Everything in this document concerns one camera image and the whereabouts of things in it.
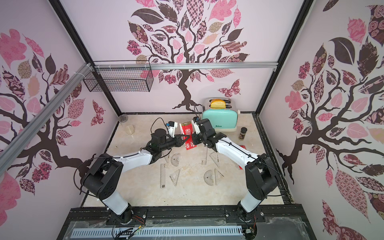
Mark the mint green toaster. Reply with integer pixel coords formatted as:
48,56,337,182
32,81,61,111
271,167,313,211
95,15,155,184
202,98,240,132

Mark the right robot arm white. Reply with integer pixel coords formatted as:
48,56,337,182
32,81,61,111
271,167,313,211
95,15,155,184
192,117,279,214

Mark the clear straight ruler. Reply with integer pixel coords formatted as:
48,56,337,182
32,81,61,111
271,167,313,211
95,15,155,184
160,164,166,189
202,147,208,165

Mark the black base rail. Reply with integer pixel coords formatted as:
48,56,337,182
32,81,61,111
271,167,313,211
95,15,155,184
65,205,286,224

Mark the white slotted cable duct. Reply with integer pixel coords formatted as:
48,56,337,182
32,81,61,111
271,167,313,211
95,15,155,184
69,226,243,240

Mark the clear glass jar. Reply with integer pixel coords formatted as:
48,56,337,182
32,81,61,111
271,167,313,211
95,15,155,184
118,114,135,135

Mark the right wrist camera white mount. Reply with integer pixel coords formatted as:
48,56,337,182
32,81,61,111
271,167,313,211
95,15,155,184
192,117,201,135

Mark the aluminium rail left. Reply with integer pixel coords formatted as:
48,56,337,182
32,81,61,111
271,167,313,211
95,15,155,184
1,63,92,174

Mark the clear protractor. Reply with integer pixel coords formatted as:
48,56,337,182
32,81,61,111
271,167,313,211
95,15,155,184
204,170,215,186
171,153,181,167

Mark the clear triangle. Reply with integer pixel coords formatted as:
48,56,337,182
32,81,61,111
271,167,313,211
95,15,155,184
210,152,220,168
215,169,224,186

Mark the spice jar black lid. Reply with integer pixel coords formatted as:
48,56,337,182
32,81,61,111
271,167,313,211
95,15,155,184
239,127,248,141

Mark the aluminium rail back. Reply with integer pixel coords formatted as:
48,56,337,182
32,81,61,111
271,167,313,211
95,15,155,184
94,62,278,70

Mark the clear triangle set square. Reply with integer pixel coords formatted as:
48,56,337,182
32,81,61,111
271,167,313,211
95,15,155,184
170,169,181,187

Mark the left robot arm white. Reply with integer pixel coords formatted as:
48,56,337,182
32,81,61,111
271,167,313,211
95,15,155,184
81,129,191,224

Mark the yellow toast slice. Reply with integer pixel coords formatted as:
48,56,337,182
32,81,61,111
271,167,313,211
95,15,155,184
210,99,227,109

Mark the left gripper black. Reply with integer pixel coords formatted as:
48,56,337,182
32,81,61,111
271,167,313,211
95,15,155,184
159,134,190,152

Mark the aluminium rail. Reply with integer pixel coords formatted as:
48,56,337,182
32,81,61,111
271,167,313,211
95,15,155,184
94,62,278,70
1,63,92,174

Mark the black wire basket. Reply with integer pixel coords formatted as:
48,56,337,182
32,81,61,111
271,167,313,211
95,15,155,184
83,60,155,92

